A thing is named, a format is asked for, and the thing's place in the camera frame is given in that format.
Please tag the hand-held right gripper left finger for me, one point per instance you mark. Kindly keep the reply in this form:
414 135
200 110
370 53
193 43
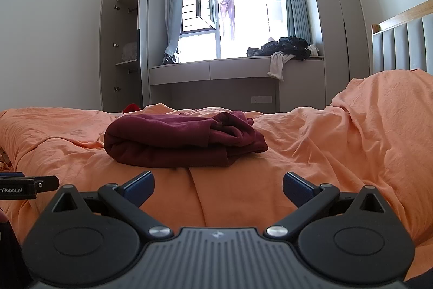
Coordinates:
138 187

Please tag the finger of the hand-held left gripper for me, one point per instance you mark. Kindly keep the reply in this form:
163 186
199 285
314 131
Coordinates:
20 189

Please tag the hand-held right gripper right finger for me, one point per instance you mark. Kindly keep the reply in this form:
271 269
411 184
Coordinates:
299 189

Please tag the maroon garment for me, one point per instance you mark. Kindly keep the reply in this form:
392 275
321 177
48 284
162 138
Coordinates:
176 140

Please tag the pile of dark clothes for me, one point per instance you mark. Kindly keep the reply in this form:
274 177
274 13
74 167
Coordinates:
284 47

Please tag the patterned cloth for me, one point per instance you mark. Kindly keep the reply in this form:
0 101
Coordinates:
5 158

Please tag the orange bed sheet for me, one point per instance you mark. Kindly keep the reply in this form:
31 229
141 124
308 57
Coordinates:
338 146

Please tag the red item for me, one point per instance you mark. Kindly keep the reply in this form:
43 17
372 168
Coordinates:
132 108

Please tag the white cloth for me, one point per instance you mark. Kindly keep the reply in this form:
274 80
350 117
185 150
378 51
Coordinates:
277 67

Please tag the grey window bench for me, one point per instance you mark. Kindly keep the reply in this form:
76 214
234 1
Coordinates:
236 72

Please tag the open grey wardrobe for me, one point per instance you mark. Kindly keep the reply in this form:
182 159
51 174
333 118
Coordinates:
108 55

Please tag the tall grey wardrobe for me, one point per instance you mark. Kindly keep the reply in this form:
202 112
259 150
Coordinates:
338 21

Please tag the grey padded headboard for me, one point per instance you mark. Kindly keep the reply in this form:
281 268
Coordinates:
402 45

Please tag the window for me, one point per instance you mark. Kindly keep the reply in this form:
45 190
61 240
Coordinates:
250 11

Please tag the purple hanging garment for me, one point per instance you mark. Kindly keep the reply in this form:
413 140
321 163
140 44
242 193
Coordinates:
227 14

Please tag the white wall outlet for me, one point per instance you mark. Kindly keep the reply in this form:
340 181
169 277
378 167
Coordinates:
261 99

